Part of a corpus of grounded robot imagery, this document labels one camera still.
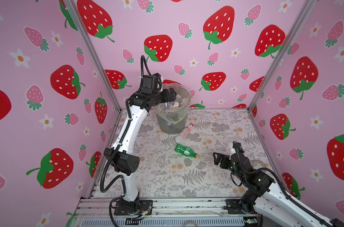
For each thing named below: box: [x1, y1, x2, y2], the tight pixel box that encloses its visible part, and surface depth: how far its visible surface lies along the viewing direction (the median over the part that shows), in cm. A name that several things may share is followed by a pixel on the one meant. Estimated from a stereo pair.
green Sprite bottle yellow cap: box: [174, 143, 199, 159], surface depth 92 cm
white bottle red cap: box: [175, 123, 195, 145], surface depth 100 cm
